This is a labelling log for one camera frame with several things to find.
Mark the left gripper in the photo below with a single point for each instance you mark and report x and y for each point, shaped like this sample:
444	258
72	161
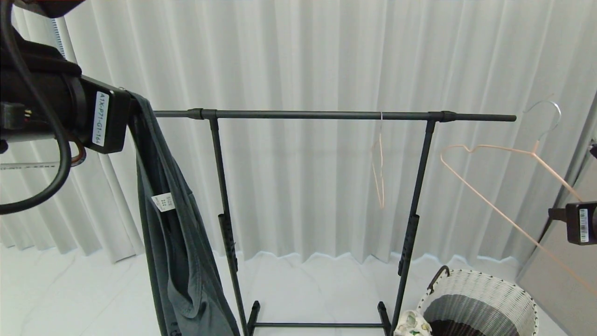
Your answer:
114	121

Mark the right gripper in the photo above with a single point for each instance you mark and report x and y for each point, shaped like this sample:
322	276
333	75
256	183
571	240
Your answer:
573	224

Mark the pink clothes hanger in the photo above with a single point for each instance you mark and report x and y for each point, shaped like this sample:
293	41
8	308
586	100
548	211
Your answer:
381	163
555	173

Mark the dark grey sleeveless top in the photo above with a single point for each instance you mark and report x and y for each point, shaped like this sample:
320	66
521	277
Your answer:
186	261

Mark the white laundry basket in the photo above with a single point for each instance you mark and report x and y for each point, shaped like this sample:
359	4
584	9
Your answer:
485	284

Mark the black clothes rack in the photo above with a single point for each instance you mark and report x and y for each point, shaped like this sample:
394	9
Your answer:
303	114

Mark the cream printed garment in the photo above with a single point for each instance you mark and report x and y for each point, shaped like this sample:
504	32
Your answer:
413	324

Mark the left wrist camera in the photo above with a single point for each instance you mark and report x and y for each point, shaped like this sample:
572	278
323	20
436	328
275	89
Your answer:
42	58

